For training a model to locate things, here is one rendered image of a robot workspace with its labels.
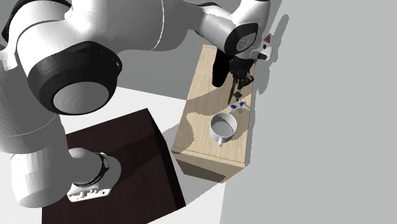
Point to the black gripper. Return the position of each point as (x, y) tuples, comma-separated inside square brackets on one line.
[(240, 66)]

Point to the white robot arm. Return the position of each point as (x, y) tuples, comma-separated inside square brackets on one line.
[(93, 28)]

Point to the dark brown robot stand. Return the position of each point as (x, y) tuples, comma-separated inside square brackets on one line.
[(139, 173)]

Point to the white mug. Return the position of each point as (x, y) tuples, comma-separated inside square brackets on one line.
[(223, 126)]

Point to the brown wooden stick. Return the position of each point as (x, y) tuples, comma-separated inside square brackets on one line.
[(232, 91)]

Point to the blue and white small toy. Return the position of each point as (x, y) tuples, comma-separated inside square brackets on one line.
[(238, 106)]

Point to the small dark square block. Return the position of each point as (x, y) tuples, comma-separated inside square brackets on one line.
[(238, 94)]

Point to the light wood cabinet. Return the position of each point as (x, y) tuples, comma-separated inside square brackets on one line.
[(201, 130)]

